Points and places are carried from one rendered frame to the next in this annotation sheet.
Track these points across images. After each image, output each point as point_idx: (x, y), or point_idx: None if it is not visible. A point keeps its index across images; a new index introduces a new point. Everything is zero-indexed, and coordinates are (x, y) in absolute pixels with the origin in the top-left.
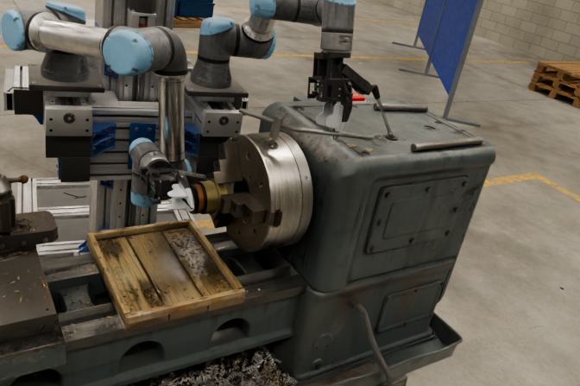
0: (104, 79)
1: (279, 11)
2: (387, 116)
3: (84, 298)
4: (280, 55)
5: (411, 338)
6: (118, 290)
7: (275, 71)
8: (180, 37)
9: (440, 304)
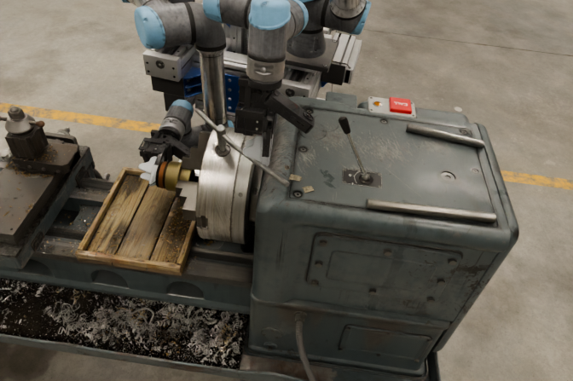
0: (226, 27)
1: (225, 18)
2: (410, 143)
3: (89, 218)
4: None
5: (390, 368)
6: (93, 227)
7: (558, 7)
8: None
9: (553, 329)
